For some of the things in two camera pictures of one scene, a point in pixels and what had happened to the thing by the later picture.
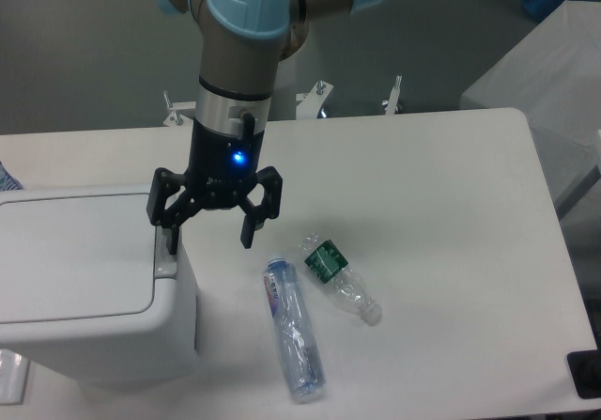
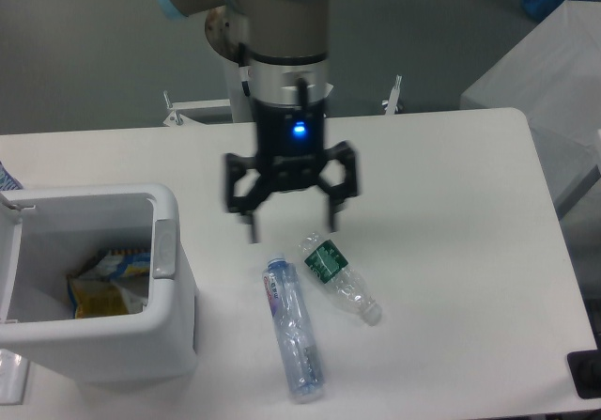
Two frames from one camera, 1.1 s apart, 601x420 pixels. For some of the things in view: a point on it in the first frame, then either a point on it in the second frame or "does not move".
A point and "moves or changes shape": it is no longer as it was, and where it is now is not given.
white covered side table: [551, 75] does not move
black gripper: [220, 172] -> [290, 147]
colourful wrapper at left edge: [7, 181] does not move
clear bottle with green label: [340, 277] does not move
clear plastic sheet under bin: [14, 370] does not move
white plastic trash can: [89, 288] moves or changes shape
